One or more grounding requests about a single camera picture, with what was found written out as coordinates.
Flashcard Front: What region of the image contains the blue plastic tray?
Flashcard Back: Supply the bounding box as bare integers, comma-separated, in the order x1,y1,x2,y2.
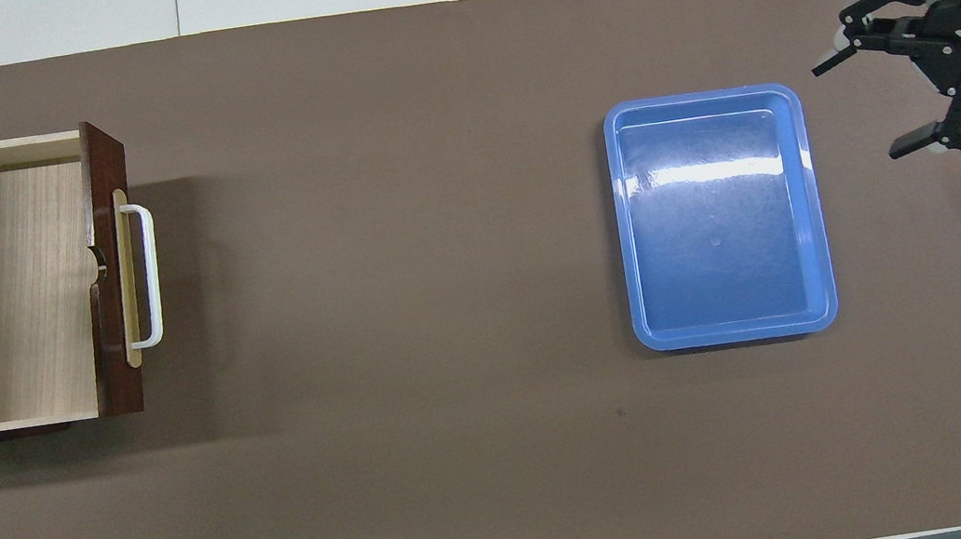
600,76,843,357

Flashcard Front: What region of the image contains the brown paper table mat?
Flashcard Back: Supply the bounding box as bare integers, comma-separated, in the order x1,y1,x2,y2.
0,0,961,539

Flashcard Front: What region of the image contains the wooden drawer with white handle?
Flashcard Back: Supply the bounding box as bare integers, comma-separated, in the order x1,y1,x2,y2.
0,114,182,444

